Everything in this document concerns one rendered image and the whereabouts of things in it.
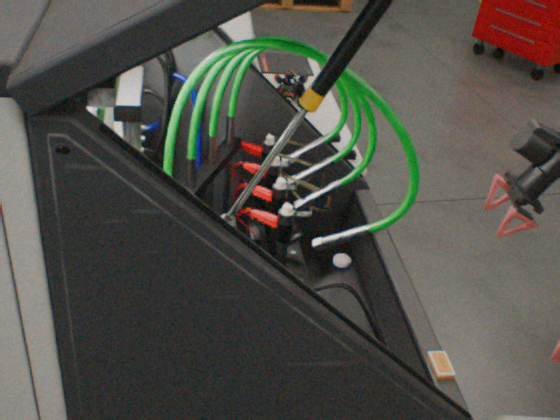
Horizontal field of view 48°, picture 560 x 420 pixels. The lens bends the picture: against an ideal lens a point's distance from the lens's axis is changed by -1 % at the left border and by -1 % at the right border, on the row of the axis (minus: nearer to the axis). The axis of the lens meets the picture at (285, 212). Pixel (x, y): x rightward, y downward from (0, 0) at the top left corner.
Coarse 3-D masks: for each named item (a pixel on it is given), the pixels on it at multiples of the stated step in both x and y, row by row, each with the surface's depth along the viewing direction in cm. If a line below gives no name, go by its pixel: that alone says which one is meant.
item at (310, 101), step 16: (384, 0) 53; (368, 16) 54; (352, 32) 55; (368, 32) 55; (336, 48) 57; (352, 48) 56; (336, 64) 57; (320, 80) 58; (336, 80) 58; (304, 96) 59; (320, 96) 58; (304, 112) 60; (288, 128) 61; (272, 160) 63; (256, 176) 64; (240, 208) 66
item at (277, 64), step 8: (264, 56) 196; (272, 56) 196; (280, 56) 197; (288, 56) 198; (296, 56) 199; (304, 56) 199; (264, 64) 190; (272, 64) 191; (280, 64) 192; (288, 64) 192; (296, 64) 193; (304, 64) 194; (264, 72) 185; (272, 72) 186; (280, 72) 186; (296, 72) 188; (304, 72) 189; (312, 72) 189
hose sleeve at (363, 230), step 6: (354, 228) 96; (360, 228) 95; (366, 228) 95; (330, 234) 98; (336, 234) 97; (342, 234) 97; (348, 234) 96; (354, 234) 96; (360, 234) 95; (366, 234) 95; (324, 240) 98; (330, 240) 97; (336, 240) 97; (342, 240) 97; (348, 240) 96; (324, 246) 98
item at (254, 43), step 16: (224, 48) 85; (240, 48) 84; (256, 48) 84; (272, 48) 83; (288, 48) 82; (304, 48) 82; (208, 64) 86; (192, 80) 88; (352, 80) 83; (368, 96) 83; (176, 112) 92; (384, 112) 84; (176, 128) 94; (400, 128) 85; (416, 160) 87; (416, 176) 88; (416, 192) 90; (400, 208) 92; (384, 224) 94
